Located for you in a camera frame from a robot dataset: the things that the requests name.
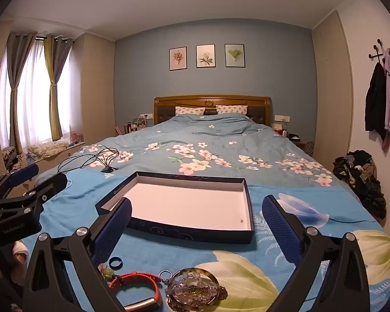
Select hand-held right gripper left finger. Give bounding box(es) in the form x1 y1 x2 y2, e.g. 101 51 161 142
23 198 134 312

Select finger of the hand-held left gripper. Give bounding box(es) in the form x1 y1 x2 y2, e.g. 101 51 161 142
0 172 68 213
0 163 40 202

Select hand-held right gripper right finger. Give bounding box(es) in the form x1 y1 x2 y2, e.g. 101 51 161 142
262 195 374 312

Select green pendant with black cord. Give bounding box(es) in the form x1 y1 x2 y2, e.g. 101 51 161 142
99 263 116 282

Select orange smartwatch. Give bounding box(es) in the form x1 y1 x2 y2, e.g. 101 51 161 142
109 271 163 312

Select dark blue shallow box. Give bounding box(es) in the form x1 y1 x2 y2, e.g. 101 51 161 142
95 171 255 245

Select amber bangle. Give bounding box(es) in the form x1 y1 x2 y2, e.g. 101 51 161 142
167 267 220 308

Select clear crystal bead bracelet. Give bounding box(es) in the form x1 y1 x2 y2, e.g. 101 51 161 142
172 273 215 300

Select person's left hand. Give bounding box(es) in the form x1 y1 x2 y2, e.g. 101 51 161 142
12 240 30 265

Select light blue flower blanket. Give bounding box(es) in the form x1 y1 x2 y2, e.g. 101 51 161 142
13 172 390 312

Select cream floral folded blanket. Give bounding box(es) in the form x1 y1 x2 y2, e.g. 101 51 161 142
28 141 68 160

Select white sheer curtain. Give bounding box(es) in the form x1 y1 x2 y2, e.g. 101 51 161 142
0 39 72 150

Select pile of dark clothes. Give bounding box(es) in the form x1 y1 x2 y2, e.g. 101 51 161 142
332 150 387 220

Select grey and yellow curtain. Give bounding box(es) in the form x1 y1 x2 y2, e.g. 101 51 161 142
44 34 74 141
6 32 36 155

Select nightstand clutter of bottles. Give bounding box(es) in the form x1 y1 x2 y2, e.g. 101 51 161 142
117 115 150 134

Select grey-blue floral quilt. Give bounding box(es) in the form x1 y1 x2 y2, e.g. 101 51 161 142
36 114 348 196

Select patterned pillow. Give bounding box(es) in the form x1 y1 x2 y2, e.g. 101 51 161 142
175 106 206 116
216 105 248 115

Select wooden bed headboard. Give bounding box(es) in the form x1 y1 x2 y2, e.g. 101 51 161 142
154 95 272 127

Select beige built-in wardrobe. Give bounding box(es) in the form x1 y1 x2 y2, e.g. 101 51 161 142
312 10 354 163

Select black jacket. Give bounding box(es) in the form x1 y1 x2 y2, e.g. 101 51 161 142
365 62 388 142

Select framed green leaf picture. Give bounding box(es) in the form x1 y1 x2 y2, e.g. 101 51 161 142
224 43 245 68

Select framed pink bouquet picture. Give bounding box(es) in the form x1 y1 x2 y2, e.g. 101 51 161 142
169 47 188 71

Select framed white flower picture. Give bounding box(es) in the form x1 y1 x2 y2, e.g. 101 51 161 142
196 44 216 69

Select black cables with adapter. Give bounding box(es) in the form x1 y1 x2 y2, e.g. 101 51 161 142
58 146 121 173

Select beige wall cabinet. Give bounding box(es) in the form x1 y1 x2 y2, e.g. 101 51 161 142
70 32 118 144

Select wall coat hook rack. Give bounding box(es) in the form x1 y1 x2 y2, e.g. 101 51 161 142
368 39 386 64

